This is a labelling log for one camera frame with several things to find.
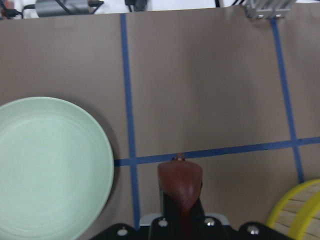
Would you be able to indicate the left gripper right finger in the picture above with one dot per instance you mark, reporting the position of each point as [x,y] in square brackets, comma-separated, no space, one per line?
[197,213]

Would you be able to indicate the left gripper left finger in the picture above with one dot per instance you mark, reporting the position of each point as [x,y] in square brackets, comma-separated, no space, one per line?
[169,208]

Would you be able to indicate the brown steamed bun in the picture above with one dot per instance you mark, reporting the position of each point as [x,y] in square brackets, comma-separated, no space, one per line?
[182,181]

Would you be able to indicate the yellow steamer layer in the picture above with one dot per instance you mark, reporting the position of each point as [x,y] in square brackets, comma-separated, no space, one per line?
[297,213]

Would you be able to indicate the light green plate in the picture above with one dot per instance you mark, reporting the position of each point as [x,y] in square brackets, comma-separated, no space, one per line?
[56,169]

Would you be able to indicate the aluminium frame post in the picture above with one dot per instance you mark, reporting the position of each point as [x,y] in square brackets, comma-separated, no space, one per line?
[267,9]

